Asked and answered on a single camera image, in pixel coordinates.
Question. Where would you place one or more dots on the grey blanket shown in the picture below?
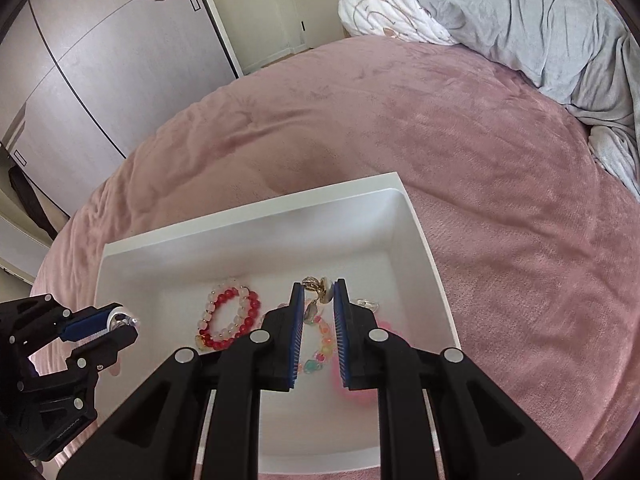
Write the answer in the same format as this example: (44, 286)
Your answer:
(525, 25)

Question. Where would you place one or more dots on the cartoon print pillow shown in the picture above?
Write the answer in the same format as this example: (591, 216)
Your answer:
(380, 5)

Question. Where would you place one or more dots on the dark hanging cloth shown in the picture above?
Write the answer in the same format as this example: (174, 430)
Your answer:
(30, 200)

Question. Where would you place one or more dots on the silver shell charm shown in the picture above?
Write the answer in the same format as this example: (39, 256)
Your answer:
(119, 319)

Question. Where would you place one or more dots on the pink plush bed blanket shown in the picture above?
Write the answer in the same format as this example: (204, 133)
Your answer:
(500, 210)

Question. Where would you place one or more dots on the white rectangular box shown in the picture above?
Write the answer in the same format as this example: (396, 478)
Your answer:
(320, 230)

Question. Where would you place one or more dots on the grey wardrobe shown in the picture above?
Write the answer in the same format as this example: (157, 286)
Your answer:
(100, 60)

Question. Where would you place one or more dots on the silver oval brooch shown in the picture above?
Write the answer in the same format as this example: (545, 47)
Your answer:
(367, 303)

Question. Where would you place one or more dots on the gold earring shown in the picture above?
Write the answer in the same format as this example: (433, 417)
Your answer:
(320, 287)

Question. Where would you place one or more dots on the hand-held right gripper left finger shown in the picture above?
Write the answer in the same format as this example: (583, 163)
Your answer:
(297, 335)

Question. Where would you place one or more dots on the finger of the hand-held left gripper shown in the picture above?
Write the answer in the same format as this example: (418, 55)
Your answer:
(107, 347)
(85, 327)

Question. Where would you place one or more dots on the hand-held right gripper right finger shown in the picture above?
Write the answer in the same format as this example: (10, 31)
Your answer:
(342, 335)

